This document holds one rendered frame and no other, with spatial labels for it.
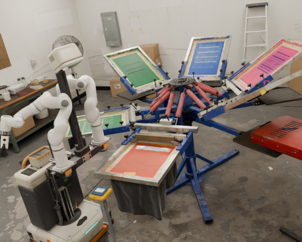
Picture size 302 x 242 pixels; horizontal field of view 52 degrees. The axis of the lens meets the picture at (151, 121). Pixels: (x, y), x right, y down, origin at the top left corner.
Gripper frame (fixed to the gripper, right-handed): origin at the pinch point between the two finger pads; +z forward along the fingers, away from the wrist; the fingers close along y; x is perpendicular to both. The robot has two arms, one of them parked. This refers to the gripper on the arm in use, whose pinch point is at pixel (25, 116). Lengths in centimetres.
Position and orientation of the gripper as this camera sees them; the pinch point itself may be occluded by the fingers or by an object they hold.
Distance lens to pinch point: 288.7
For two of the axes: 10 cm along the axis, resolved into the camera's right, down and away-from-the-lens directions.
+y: -2.7, -1.6, 9.5
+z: -8.2, 5.5, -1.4
